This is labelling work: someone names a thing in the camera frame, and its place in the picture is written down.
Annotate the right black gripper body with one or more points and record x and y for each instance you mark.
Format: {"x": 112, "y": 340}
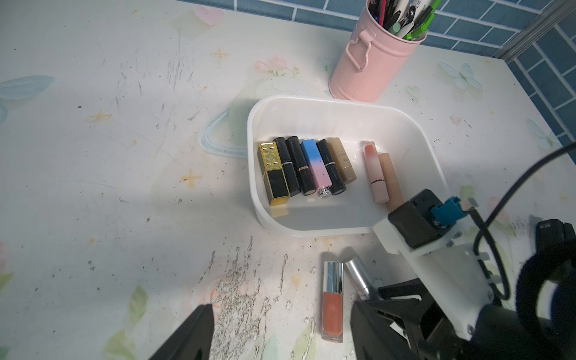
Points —
{"x": 515, "y": 334}

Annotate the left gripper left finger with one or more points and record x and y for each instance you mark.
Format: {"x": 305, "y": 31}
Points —
{"x": 193, "y": 339}

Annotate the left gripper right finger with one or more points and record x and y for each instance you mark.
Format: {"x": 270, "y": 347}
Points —
{"x": 373, "y": 338}

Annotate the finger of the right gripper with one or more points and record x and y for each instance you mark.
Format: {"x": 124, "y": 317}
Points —
{"x": 414, "y": 320}
{"x": 412, "y": 287}

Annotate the red lip gloss tube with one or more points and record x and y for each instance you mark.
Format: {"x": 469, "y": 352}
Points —
{"x": 332, "y": 317}

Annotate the silver lip gloss tube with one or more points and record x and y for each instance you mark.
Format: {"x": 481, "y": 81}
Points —
{"x": 362, "y": 282}

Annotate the tan lipstick tube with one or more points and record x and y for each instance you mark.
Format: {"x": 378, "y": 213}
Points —
{"x": 396, "y": 198}

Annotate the pink lip gloss tube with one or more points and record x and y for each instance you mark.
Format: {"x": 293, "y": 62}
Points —
{"x": 375, "y": 173}

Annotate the black lipstick front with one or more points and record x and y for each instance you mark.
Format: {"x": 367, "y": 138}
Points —
{"x": 337, "y": 183}

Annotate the blue pink lipstick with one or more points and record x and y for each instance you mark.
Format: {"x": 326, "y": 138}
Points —
{"x": 317, "y": 167}

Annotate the silver gold lipstick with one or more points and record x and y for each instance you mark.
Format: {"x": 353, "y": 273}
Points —
{"x": 341, "y": 160}

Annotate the white plastic storage box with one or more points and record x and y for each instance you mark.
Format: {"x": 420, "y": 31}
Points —
{"x": 354, "y": 211}

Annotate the gold black lipstick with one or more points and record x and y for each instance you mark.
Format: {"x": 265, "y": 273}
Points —
{"x": 273, "y": 174}

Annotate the floral table mat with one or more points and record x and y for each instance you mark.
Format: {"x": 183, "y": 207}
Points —
{"x": 125, "y": 204}

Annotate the pink pen cup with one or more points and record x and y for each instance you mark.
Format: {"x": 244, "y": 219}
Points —
{"x": 371, "y": 59}

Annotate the pens in cup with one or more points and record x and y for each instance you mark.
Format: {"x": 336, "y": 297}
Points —
{"x": 408, "y": 20}

